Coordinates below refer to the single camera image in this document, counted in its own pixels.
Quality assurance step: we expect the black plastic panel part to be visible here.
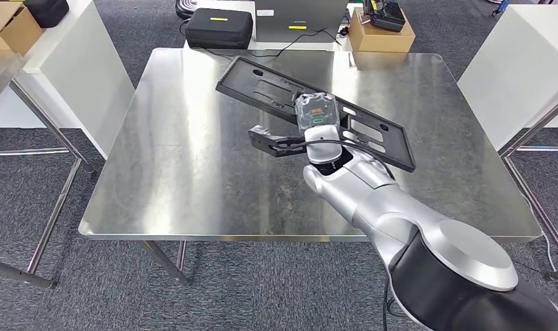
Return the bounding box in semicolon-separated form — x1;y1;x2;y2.
215;55;417;174

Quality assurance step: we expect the stainless steel workbench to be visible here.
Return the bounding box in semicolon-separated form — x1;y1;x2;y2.
78;47;544;288

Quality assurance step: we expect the black carry case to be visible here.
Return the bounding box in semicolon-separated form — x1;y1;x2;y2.
184;8;255;50

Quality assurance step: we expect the grey equipment case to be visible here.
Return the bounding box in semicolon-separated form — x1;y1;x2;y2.
254;0;351;44

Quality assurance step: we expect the black device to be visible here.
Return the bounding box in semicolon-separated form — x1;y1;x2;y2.
361;0;407;33

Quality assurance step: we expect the white partition panel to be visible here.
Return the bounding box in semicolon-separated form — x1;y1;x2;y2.
457;3;558;152
0;0;136;161

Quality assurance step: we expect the stainless steel side table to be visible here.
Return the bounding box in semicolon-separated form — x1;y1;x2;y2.
0;48;97;290
497;89;558;283

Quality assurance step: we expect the black bag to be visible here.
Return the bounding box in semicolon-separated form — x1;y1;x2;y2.
23;0;71;29

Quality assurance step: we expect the black right camera bracket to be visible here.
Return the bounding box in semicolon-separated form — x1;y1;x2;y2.
248;130;309;159

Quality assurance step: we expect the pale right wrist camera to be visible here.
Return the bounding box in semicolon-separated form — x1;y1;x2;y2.
248;124;274;139

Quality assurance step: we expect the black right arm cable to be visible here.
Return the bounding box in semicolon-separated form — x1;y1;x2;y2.
278;139;396;181

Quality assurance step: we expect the thin black cable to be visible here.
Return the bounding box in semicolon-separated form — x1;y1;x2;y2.
205;27;346;60

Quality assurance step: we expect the black robot body cable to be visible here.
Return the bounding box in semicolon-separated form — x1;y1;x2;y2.
381;267;401;331

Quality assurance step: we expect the black coiled cable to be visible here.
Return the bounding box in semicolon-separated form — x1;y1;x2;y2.
174;0;198;21

